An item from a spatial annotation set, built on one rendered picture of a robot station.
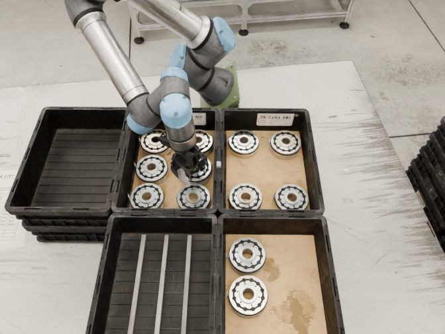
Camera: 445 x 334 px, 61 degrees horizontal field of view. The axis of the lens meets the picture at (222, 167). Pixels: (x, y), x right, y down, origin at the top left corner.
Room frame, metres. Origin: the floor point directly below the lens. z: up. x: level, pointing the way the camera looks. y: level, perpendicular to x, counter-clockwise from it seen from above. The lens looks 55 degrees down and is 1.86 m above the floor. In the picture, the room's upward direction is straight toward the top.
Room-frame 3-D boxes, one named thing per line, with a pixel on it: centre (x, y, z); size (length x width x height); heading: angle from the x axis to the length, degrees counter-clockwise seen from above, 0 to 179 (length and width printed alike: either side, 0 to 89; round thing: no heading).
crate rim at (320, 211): (0.68, -0.14, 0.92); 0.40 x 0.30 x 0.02; 179
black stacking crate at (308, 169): (0.68, -0.14, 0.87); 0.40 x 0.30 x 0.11; 179
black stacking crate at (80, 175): (0.69, 0.46, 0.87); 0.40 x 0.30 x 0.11; 179
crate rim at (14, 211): (0.69, 0.46, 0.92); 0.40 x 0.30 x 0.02; 179
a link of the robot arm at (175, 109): (0.64, 0.11, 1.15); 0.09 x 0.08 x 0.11; 7
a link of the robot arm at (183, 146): (0.64, 0.11, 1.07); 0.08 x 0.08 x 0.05
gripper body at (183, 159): (0.64, 0.10, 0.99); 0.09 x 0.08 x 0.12; 44
